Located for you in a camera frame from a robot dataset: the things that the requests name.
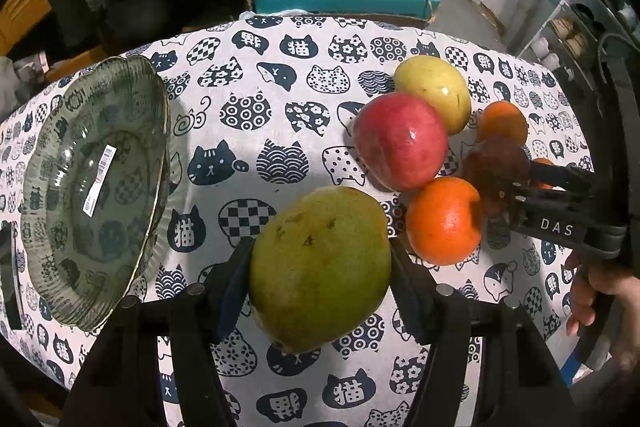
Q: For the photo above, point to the wooden louvered cabinet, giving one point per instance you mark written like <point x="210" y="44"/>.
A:
<point x="17" y="18"/>

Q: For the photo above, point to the small red apple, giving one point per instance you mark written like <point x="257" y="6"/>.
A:
<point x="401" y="140"/>

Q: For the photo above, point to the green glass plate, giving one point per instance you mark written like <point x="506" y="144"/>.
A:
<point x="95" y="188"/>

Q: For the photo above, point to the large red apple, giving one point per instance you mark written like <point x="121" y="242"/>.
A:
<point x="491" y="166"/>

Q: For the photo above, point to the grey clothes pile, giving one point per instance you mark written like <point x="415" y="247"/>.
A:
<point x="19" y="81"/>

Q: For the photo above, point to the small tangerine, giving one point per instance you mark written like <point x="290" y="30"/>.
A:
<point x="538" y="170"/>

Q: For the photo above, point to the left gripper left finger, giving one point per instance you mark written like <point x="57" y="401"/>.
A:
<point x="226" y="289"/>

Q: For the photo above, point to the shoe rack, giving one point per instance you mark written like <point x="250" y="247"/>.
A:
<point x="569" y="36"/>

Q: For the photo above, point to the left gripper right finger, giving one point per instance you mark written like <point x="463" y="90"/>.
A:
<point x="413" y="288"/>

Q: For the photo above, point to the yellow pear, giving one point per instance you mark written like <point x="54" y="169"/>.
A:
<point x="441" y="85"/>

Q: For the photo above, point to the large orange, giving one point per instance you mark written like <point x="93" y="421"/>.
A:
<point x="502" y="120"/>

